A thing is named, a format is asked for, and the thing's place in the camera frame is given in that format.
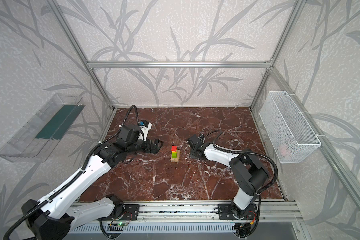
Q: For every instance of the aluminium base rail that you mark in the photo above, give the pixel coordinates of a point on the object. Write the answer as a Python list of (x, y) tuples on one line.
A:
[(167, 211)]

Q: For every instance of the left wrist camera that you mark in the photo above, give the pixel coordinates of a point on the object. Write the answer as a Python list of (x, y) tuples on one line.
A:
[(144, 126)]

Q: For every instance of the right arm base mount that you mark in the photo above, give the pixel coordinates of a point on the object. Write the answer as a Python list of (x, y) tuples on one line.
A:
[(231, 212)]

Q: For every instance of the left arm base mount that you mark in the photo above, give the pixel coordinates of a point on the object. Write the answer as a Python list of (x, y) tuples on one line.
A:
[(128, 212)]

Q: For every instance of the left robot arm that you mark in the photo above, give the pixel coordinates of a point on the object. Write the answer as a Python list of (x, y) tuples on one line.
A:
[(102, 158)]

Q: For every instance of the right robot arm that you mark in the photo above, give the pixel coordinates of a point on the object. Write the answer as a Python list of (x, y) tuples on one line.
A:
[(253, 172)]

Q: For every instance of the white wire wall basket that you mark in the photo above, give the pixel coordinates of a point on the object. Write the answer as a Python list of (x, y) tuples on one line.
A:
[(292, 137)]

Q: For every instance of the aluminium frame crossbar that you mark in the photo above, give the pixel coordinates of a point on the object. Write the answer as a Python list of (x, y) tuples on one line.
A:
[(181, 64)]

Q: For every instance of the clear plastic wall bin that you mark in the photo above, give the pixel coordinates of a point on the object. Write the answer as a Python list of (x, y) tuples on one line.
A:
[(38, 138)]

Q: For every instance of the grooved natural wood block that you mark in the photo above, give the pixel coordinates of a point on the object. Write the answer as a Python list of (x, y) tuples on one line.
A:
[(176, 160)]

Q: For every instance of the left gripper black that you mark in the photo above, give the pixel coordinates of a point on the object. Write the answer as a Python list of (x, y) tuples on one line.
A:
[(150, 145)]

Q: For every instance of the green long block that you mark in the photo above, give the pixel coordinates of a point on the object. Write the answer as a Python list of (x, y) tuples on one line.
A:
[(174, 155)]

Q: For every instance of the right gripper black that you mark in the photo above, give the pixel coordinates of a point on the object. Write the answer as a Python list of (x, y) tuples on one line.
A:
[(194, 148)]

